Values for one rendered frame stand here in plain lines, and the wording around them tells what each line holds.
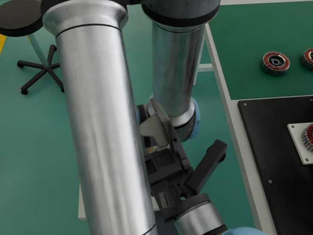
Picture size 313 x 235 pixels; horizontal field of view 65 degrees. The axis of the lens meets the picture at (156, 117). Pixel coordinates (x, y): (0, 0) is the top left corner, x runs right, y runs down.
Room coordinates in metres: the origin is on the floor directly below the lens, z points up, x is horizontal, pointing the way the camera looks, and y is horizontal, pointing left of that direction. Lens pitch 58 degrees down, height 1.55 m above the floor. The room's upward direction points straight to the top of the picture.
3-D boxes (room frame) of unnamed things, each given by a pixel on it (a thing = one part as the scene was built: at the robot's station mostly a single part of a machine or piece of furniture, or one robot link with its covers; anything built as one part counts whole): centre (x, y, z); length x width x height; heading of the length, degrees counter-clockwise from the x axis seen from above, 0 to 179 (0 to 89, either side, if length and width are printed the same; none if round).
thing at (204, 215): (0.07, -0.07, 1.10); 0.08 x 0.05 x 0.08; 114
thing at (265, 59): (0.76, -0.51, 0.77); 0.11 x 0.11 x 0.04
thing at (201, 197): (0.14, -0.03, 1.10); 0.12 x 0.09 x 0.08; 24
